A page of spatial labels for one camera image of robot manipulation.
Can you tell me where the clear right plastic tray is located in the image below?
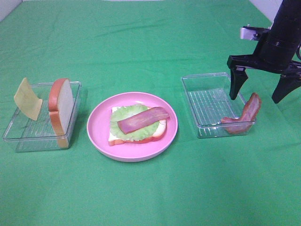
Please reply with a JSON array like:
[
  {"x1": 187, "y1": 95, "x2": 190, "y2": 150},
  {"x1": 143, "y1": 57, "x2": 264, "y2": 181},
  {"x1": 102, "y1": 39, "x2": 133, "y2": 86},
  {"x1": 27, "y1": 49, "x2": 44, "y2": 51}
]
[{"x1": 181, "y1": 73, "x2": 256, "y2": 138}]

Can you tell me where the white bread slice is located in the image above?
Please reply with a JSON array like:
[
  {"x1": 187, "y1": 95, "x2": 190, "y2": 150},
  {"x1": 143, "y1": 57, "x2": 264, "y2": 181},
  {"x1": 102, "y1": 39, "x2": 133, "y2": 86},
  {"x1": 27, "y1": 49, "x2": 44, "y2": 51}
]
[{"x1": 108, "y1": 119, "x2": 167, "y2": 146}]

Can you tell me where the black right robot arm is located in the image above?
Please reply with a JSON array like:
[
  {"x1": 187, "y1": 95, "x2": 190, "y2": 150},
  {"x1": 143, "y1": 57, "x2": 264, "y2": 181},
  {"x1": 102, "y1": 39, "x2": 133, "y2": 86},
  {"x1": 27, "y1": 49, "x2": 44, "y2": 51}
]
[{"x1": 227, "y1": 0, "x2": 301, "y2": 103}]

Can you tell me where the yellow cheese slice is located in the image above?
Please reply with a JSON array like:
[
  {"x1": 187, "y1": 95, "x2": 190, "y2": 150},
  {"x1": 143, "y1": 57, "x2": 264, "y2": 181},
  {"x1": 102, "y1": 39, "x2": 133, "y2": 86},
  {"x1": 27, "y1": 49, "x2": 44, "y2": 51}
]
[{"x1": 14, "y1": 78, "x2": 43, "y2": 121}]

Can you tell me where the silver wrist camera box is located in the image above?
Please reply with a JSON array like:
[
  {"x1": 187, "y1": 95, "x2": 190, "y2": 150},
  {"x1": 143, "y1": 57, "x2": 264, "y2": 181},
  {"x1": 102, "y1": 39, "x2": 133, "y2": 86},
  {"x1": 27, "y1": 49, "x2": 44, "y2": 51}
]
[{"x1": 240, "y1": 26, "x2": 270, "y2": 41}]

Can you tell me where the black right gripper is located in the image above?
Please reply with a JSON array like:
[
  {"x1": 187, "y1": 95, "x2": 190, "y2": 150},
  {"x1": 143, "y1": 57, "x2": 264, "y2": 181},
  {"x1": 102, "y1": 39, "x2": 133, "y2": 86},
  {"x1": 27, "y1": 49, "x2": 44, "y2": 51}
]
[{"x1": 227, "y1": 29, "x2": 301, "y2": 104}]

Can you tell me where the green lettuce leaf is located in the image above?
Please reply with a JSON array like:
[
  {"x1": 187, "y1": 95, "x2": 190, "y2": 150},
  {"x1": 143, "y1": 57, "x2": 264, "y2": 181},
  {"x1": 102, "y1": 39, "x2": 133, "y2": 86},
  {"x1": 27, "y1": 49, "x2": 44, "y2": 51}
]
[{"x1": 108, "y1": 104, "x2": 159, "y2": 144}]

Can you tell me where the upright bread slice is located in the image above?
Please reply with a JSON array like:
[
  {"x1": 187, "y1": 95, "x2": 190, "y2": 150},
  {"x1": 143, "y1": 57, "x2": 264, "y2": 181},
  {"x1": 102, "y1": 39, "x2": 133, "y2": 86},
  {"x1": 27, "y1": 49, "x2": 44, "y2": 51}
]
[{"x1": 48, "y1": 78, "x2": 73, "y2": 148}]

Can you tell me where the clear left plastic tray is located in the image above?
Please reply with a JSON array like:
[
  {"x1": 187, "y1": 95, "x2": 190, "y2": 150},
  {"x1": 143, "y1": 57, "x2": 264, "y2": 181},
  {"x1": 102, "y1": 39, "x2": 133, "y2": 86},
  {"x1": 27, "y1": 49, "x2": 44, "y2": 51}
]
[{"x1": 2, "y1": 81, "x2": 81, "y2": 152}]

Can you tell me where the pink round plate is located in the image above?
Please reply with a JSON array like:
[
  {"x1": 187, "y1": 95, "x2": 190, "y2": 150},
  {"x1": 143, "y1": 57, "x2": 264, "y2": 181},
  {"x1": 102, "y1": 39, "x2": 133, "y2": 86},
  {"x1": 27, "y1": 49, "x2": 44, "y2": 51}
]
[{"x1": 87, "y1": 91, "x2": 179, "y2": 162}]

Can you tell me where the clear plastic tray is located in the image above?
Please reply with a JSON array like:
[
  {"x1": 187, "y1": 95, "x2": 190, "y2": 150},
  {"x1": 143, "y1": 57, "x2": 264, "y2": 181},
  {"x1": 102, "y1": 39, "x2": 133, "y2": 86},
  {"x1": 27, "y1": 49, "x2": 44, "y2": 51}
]
[
  {"x1": 2, "y1": 81, "x2": 81, "y2": 152},
  {"x1": 181, "y1": 73, "x2": 256, "y2": 138}
]

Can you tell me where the bacon strip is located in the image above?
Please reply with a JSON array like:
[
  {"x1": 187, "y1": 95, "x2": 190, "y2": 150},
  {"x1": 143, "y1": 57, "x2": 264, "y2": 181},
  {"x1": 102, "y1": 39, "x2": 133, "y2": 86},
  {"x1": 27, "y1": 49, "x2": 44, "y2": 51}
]
[
  {"x1": 117, "y1": 106, "x2": 169, "y2": 134},
  {"x1": 221, "y1": 93, "x2": 261, "y2": 134}
]

